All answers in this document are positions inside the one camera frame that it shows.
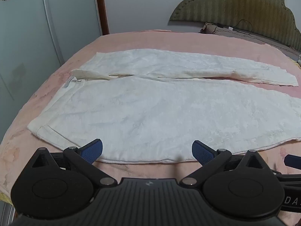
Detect white pants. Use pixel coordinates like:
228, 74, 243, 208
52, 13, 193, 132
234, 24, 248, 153
28, 49, 300, 163

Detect olive green headboard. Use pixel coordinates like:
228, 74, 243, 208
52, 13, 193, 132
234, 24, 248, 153
170, 0, 300, 50

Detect grey patterned pillow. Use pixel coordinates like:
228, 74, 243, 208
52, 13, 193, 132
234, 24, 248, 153
199, 23, 300, 61

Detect glass wardrobe door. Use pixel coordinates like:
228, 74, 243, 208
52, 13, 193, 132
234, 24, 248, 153
1, 0, 101, 135

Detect black cable on bed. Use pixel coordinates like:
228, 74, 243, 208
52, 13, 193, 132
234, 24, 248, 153
216, 18, 254, 35

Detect brown wooden door frame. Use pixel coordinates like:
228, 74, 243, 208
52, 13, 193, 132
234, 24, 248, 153
97, 0, 109, 35

